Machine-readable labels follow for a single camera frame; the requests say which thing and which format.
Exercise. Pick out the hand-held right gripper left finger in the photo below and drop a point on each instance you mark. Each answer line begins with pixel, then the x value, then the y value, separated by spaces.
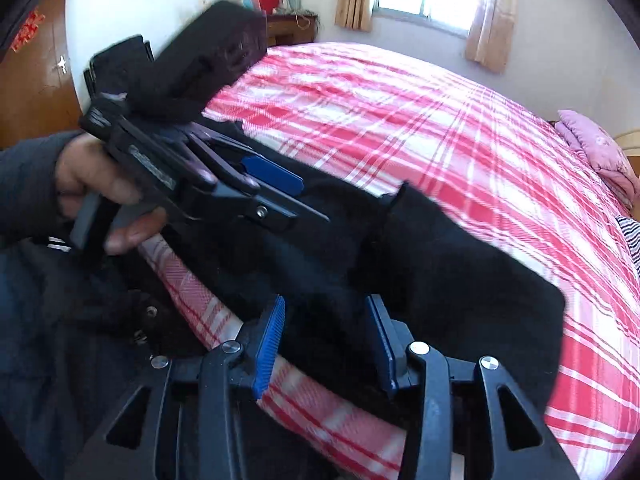
pixel 267 350

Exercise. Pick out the folded pink quilt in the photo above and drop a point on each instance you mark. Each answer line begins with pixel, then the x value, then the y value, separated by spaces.
pixel 597 152

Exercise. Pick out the striped pillow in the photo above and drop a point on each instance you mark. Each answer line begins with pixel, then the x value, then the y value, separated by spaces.
pixel 631 242

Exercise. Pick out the brown wooden door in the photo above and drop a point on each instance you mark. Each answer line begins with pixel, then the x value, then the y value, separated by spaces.
pixel 35 100

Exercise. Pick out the wooden round headboard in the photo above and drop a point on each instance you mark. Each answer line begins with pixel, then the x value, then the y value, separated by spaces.
pixel 631 152

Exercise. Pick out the black pants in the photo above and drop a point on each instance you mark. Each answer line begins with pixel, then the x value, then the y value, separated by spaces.
pixel 450 270

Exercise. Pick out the person's left forearm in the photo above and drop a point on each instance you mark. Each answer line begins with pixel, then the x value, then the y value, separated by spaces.
pixel 27 190

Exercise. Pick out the person's dark clothing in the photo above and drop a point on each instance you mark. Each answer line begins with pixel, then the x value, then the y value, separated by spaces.
pixel 60 360

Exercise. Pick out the red paper door decoration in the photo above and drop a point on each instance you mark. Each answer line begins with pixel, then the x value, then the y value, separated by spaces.
pixel 27 31

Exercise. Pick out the brown wooden desk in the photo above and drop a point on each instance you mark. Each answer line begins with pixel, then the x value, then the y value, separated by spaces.
pixel 290 30

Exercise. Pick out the person's left hand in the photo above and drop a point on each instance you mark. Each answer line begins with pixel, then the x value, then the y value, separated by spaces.
pixel 82 170

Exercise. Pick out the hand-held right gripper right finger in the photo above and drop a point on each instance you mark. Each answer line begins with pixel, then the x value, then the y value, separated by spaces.
pixel 382 345

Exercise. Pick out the bed with red plaid sheet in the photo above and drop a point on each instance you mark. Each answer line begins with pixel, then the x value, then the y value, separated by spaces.
pixel 400 125

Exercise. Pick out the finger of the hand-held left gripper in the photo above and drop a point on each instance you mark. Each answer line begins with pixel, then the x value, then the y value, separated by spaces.
pixel 272 172
pixel 272 211

